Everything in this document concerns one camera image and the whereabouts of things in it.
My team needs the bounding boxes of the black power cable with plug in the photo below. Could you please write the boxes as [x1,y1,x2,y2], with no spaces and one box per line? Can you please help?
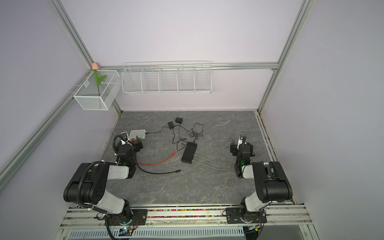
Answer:
[145,125,169,135]

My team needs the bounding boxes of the red ethernet cable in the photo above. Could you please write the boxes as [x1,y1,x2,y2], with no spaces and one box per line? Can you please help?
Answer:
[136,151,178,166]

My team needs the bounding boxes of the black ethernet cable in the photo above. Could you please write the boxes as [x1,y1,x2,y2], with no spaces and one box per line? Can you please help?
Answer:
[135,164,182,175]

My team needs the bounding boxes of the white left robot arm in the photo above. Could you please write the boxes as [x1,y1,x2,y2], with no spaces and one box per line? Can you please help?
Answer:
[63,135,143,219]

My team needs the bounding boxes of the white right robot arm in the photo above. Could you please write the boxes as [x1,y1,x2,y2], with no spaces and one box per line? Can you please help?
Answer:
[230,134,293,215]

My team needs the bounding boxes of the black power adapter far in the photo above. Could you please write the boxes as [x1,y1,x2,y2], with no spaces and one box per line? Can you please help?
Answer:
[175,118,183,124]

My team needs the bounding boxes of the white mesh box basket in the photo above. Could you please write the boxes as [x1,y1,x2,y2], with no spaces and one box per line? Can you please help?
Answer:
[74,70,122,111]

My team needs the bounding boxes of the pink artificial tulip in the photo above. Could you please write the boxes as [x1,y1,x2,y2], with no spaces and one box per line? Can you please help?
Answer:
[92,63,107,97]

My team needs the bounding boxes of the white wire wall basket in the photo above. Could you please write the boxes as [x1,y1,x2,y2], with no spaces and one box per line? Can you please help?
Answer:
[122,61,213,94]

